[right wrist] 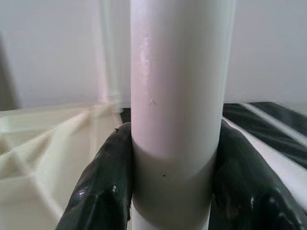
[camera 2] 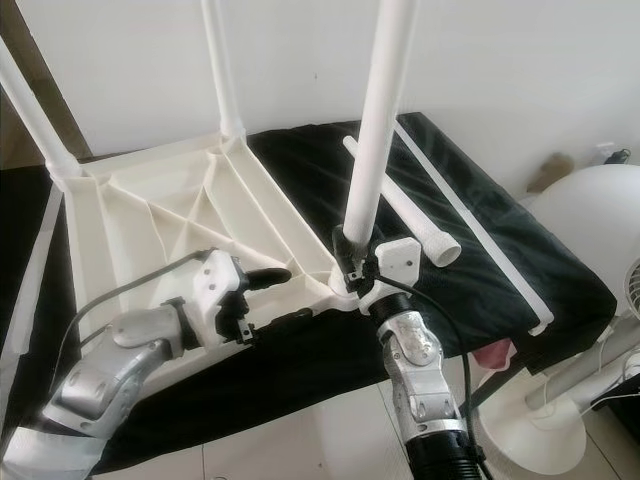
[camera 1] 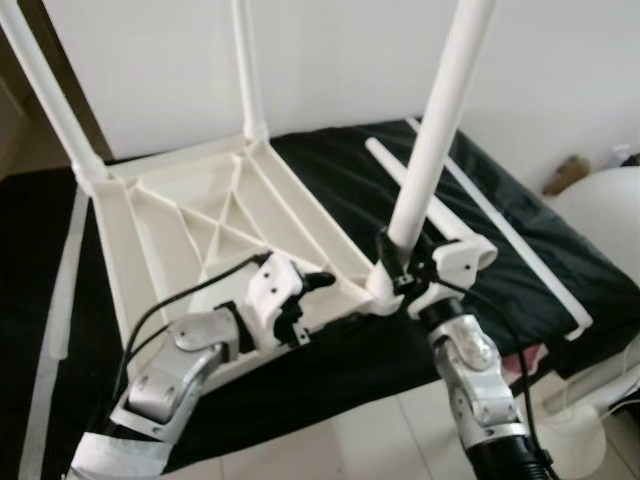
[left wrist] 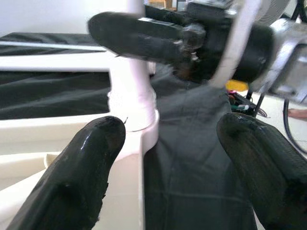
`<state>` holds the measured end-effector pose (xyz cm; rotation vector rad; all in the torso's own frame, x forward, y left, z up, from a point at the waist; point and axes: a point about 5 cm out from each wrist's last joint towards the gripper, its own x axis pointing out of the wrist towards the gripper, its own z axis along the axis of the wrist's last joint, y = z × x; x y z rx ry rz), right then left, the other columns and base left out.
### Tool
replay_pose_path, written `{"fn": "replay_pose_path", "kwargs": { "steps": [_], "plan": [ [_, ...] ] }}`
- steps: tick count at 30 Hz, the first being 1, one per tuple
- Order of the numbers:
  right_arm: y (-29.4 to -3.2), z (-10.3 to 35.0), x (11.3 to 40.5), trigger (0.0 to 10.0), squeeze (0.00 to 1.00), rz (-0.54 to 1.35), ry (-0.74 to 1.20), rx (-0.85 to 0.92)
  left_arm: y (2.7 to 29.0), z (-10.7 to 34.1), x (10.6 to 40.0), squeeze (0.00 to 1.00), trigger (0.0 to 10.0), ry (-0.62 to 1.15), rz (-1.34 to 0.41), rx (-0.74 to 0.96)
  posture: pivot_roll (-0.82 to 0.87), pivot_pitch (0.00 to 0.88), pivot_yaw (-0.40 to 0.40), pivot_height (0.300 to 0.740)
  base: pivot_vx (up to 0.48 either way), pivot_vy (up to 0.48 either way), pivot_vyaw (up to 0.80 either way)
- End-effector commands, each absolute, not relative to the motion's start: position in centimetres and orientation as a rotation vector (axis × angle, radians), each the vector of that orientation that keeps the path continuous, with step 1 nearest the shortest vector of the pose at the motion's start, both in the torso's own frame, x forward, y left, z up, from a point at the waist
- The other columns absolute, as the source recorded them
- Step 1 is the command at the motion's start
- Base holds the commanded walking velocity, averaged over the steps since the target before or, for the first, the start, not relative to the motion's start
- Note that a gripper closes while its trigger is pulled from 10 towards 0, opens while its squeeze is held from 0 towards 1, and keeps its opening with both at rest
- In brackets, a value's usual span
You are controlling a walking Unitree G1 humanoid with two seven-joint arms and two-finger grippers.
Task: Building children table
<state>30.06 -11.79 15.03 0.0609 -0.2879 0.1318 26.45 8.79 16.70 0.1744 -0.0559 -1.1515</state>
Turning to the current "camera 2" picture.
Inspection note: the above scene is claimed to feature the wall socket with black plug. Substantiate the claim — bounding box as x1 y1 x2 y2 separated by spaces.
602 144 633 164

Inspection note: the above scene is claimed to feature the white standing fan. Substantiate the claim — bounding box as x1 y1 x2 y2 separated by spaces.
475 165 640 471

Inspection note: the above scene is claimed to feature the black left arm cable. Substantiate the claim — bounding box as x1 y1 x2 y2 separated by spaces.
45 248 213 411

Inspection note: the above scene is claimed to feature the dark metal bed leg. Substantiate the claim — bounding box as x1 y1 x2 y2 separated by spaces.
460 365 526 411

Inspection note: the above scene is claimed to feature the brown plush object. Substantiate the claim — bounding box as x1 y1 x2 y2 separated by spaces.
525 152 573 193

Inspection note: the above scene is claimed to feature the pink item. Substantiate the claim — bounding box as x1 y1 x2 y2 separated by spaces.
480 338 521 369

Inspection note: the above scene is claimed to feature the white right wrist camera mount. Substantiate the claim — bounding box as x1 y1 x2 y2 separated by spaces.
360 238 423 311

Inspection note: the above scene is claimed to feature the black box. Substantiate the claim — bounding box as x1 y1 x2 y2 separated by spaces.
615 400 640 446

